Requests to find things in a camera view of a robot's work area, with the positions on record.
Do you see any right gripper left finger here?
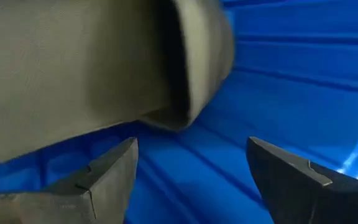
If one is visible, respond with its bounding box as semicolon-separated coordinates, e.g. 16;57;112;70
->
0;136;140;224

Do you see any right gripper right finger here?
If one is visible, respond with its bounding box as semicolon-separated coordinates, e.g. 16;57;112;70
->
246;136;358;224

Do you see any black rubber slide sandal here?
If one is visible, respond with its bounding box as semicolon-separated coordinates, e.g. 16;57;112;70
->
0;0;236;171

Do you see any blue plastic bin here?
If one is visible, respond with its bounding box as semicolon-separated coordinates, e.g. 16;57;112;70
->
0;0;358;224

